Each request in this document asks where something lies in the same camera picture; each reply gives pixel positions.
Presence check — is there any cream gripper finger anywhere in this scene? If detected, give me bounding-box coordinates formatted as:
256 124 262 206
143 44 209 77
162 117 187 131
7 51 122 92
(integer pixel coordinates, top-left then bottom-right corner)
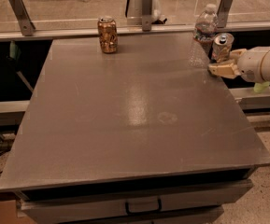
208 61 241 79
229 49 247 61

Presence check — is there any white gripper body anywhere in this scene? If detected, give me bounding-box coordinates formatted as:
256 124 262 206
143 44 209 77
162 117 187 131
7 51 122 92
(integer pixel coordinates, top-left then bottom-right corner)
237 47 270 83

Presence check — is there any silver blue redbull can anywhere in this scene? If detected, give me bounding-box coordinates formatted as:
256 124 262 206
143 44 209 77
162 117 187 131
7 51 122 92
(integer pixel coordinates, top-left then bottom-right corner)
211 33 234 63

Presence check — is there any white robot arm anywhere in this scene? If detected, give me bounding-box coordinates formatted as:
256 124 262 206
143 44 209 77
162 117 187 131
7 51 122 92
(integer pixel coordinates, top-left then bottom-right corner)
208 47 270 83

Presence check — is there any clear plastic water bottle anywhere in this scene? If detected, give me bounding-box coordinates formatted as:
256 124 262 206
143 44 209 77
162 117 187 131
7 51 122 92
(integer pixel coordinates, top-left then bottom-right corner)
193 4 218 55

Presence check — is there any orange soda can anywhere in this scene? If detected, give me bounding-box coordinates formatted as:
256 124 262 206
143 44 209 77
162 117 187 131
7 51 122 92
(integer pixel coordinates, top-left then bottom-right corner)
97 16 118 53

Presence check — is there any small green object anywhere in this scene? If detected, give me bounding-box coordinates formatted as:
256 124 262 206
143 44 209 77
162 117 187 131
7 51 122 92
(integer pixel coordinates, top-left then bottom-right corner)
253 81 270 93

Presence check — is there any right metal rail bracket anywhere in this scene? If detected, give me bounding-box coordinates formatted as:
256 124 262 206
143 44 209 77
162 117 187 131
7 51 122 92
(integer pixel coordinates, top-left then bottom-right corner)
217 0 234 28

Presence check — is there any metal rail bracket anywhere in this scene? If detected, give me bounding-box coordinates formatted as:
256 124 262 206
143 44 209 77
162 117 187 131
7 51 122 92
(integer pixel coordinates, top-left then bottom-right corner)
8 0 36 36
217 0 234 28
141 0 152 32

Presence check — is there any middle metal rail bracket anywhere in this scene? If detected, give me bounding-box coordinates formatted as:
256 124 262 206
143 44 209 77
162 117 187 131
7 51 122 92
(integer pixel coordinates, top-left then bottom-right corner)
141 0 152 32

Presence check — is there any grey drawer with black handle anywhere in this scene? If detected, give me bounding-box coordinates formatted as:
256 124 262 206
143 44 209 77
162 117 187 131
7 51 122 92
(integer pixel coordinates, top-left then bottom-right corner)
21 179 253 224

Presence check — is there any left metal rail bracket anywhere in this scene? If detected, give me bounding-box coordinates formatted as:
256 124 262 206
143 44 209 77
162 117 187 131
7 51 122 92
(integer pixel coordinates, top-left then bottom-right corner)
8 0 36 36

